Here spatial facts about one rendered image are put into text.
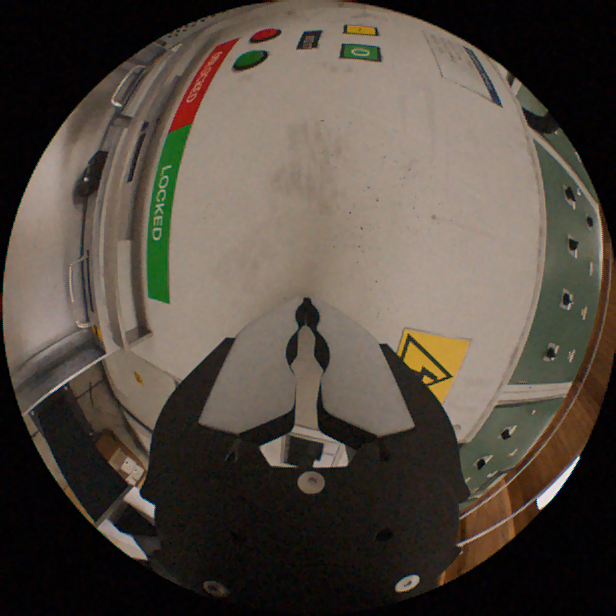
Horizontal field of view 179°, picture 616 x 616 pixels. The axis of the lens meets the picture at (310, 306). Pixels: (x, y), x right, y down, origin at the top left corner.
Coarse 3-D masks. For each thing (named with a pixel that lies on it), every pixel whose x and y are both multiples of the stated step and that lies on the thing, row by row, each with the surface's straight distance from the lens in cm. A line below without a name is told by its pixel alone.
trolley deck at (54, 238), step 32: (96, 96) 48; (64, 128) 44; (96, 128) 45; (64, 160) 42; (32, 192) 41; (64, 192) 41; (32, 224) 40; (64, 224) 41; (32, 256) 40; (64, 256) 41; (32, 288) 40; (64, 288) 41; (32, 320) 41; (64, 320) 42; (32, 352) 42
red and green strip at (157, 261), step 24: (216, 48) 32; (192, 96) 25; (192, 120) 22; (168, 144) 22; (168, 168) 21; (168, 192) 20; (168, 216) 19; (168, 240) 19; (168, 264) 19; (168, 288) 19
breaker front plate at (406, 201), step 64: (192, 64) 33; (320, 64) 20; (384, 64) 20; (192, 128) 21; (256, 128) 16; (320, 128) 15; (384, 128) 15; (448, 128) 16; (512, 128) 22; (128, 192) 26; (192, 192) 18; (256, 192) 14; (320, 192) 13; (384, 192) 13; (448, 192) 14; (512, 192) 17; (128, 256) 25; (192, 256) 17; (256, 256) 14; (320, 256) 13; (384, 256) 12; (448, 256) 13; (512, 256) 16; (128, 320) 28; (192, 320) 18; (384, 320) 13; (448, 320) 14; (512, 320) 17
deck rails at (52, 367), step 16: (144, 48) 52; (160, 48) 51; (128, 64) 54; (144, 64) 55; (80, 336) 43; (48, 352) 42; (64, 352) 43; (80, 352) 43; (96, 352) 41; (112, 352) 39; (16, 368) 43; (32, 368) 43; (48, 368) 43; (64, 368) 40; (80, 368) 38; (16, 384) 44; (32, 384) 43; (48, 384) 39; (32, 400) 39
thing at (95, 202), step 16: (160, 64) 47; (144, 80) 43; (128, 96) 45; (128, 112) 39; (112, 128) 42; (112, 144) 37; (112, 160) 36; (96, 192) 36; (96, 208) 34; (96, 224) 34; (96, 240) 34; (96, 256) 34; (96, 272) 34; (96, 288) 35; (96, 304) 35; (96, 336) 40
